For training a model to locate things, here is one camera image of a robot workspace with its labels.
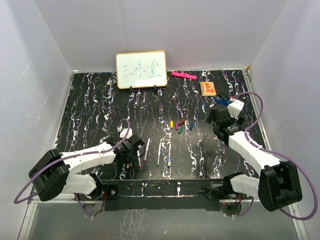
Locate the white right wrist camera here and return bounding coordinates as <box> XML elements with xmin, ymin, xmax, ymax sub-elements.
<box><xmin>227</xmin><ymin>98</ymin><xmax>244</xmax><ymax>119</ymax></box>

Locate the blue stapler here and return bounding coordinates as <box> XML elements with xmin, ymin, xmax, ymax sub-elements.
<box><xmin>216</xmin><ymin>92</ymin><xmax>230</xmax><ymax>106</ymax></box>

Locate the pink plastic clip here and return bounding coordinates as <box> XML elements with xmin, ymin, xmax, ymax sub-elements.
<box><xmin>171</xmin><ymin>71</ymin><xmax>197</xmax><ymax>80</ymax></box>

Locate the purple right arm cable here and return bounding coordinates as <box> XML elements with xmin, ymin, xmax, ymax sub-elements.
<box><xmin>219</xmin><ymin>91</ymin><xmax>316</xmax><ymax>221</ymax></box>

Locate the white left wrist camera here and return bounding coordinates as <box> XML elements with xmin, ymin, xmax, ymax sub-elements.
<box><xmin>117</xmin><ymin>126</ymin><xmax>133</xmax><ymax>139</ymax></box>

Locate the green pen cap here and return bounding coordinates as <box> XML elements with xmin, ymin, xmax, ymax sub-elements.
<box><xmin>178</xmin><ymin>125</ymin><xmax>183</xmax><ymax>134</ymax></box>

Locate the white pen blue tip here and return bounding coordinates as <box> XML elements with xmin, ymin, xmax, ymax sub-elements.
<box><xmin>167</xmin><ymin>142</ymin><xmax>172</xmax><ymax>169</ymax></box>

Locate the black front mounting rail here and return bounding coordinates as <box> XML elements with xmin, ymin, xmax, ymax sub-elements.
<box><xmin>102</xmin><ymin>179</ymin><xmax>227</xmax><ymax>211</ymax></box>

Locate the white pen green tip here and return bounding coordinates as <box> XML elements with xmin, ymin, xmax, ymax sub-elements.
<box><xmin>156</xmin><ymin>142</ymin><xmax>162</xmax><ymax>168</ymax></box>

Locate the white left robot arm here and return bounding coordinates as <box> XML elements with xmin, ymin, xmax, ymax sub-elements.
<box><xmin>28</xmin><ymin>134</ymin><xmax>145</xmax><ymax>202</ymax></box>

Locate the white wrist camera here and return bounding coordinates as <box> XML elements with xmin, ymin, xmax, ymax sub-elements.
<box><xmin>227</xmin><ymin>98</ymin><xmax>244</xmax><ymax>119</ymax></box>
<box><xmin>117</xmin><ymin>126</ymin><xmax>133</xmax><ymax>139</ymax></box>

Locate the orange spiral notebook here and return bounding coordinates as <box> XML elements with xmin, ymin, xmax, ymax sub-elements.
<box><xmin>200</xmin><ymin>81</ymin><xmax>217</xmax><ymax>97</ymax></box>

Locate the white board with yellow frame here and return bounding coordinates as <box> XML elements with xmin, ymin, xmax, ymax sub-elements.
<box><xmin>115</xmin><ymin>50</ymin><xmax>168</xmax><ymax>89</ymax></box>

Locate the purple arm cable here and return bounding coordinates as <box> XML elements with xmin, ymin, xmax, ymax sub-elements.
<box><xmin>13</xmin><ymin>118</ymin><xmax>132</xmax><ymax>218</ymax></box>
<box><xmin>219</xmin><ymin>91</ymin><xmax>316</xmax><ymax>221</ymax></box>

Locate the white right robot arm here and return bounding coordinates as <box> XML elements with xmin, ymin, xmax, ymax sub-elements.
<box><xmin>206</xmin><ymin>105</ymin><xmax>303</xmax><ymax>212</ymax></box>

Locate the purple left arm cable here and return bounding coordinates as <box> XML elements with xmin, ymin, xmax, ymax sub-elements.
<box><xmin>13</xmin><ymin>118</ymin><xmax>132</xmax><ymax>218</ymax></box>

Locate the white pen red tip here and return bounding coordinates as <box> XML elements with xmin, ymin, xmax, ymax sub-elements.
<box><xmin>137</xmin><ymin>150</ymin><xmax>142</xmax><ymax>169</ymax></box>

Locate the white pen purple tip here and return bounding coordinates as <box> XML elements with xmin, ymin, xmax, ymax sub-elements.
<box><xmin>143</xmin><ymin>137</ymin><xmax>151</xmax><ymax>163</ymax></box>

